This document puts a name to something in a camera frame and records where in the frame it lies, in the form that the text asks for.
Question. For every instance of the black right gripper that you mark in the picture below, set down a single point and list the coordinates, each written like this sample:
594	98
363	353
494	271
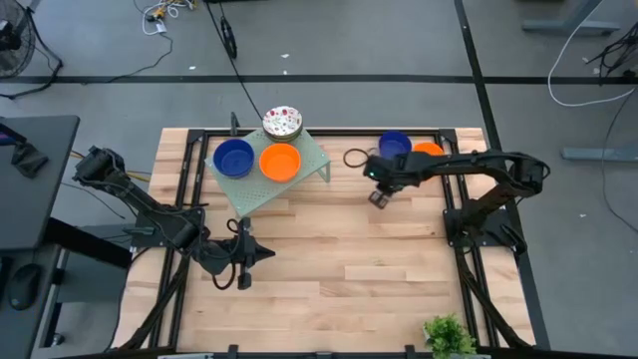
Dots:
389	172

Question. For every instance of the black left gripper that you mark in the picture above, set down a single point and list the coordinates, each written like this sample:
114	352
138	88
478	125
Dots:
229	254

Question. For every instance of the orange plastic mini bowl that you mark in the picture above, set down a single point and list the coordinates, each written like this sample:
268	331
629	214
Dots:
428	148
280	162

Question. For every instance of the green bowl with floral inside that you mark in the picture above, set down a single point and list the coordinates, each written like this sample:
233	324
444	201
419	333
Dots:
281	139
282	121

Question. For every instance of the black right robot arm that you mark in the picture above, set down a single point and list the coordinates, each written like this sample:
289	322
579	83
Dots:
473	160

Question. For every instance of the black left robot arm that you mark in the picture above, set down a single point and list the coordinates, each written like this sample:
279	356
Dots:
134	197

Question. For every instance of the blue plastic mini bowl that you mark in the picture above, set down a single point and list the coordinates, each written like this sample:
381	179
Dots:
234	158
394	142

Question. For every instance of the pale green perforated metal shelf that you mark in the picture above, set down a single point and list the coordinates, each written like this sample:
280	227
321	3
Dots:
259	195

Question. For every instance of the green plant in white pot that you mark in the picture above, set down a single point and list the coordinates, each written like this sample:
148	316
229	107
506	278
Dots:
448	336

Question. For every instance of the black desk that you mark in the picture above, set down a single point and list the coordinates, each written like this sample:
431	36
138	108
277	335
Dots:
35	199

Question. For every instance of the black computer mouse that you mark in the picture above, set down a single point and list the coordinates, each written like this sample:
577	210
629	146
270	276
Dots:
24	286

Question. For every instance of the black device on desk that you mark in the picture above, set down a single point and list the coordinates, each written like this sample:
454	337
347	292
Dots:
29	158

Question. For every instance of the black floor fan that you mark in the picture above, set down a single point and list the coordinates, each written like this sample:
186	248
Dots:
12	42

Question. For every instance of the black aluminium table frame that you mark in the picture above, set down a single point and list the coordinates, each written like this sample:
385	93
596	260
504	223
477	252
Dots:
349	133

